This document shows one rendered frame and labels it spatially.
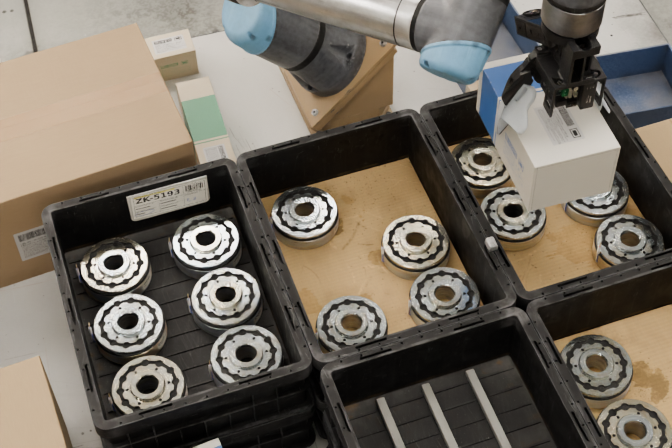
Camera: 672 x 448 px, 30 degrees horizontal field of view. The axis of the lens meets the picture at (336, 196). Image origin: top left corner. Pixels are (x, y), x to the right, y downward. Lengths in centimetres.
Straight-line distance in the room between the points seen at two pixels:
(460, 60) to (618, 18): 107
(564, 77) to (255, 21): 64
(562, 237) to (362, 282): 32
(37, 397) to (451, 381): 57
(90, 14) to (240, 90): 132
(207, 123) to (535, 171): 76
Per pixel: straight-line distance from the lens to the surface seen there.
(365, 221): 196
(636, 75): 240
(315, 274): 190
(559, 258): 194
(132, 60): 214
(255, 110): 230
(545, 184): 167
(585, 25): 154
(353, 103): 220
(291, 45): 209
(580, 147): 166
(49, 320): 207
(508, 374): 181
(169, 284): 191
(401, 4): 151
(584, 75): 161
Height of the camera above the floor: 237
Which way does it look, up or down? 51 degrees down
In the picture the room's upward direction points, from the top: 2 degrees counter-clockwise
